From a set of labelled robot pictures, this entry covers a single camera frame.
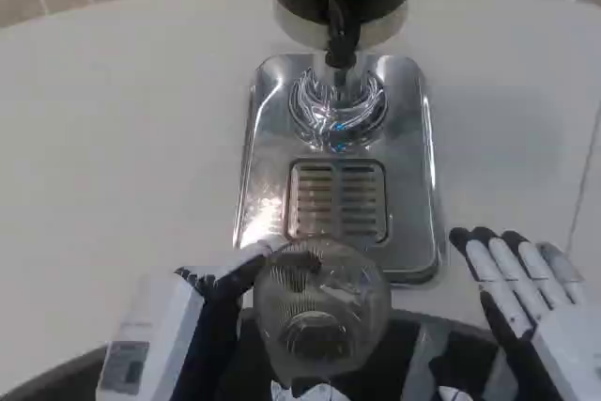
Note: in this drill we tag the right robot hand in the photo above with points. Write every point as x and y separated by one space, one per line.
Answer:
540 297

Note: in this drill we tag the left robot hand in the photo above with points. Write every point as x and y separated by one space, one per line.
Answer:
159 326

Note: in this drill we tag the clear ribbed glass cup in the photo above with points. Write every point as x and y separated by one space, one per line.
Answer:
322 311

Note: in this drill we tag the steel drip tray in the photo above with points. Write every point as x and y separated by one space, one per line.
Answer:
263 175

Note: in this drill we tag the slotted steel drain grid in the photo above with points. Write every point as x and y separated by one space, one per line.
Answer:
336 200

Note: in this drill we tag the black dispenser tap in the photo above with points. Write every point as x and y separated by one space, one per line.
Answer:
342 39

